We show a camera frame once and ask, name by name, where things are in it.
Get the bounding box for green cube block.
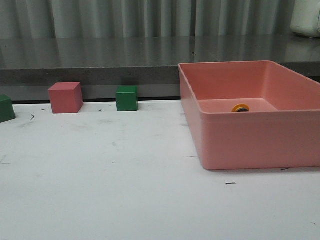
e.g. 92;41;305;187
116;86;138;112

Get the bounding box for grey curtain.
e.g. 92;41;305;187
0;0;295;40

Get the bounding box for green block at left edge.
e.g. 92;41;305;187
0;94;16;123

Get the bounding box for grey stone counter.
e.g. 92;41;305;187
0;34;320;103

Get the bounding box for pink plastic bin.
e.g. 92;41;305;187
178;60;320;170

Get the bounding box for pink cube block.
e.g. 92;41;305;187
48;82;84;114

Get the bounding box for white appliance on counter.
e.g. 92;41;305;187
290;0;320;38

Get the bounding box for yellow mushroom push button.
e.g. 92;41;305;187
231;103;250;113

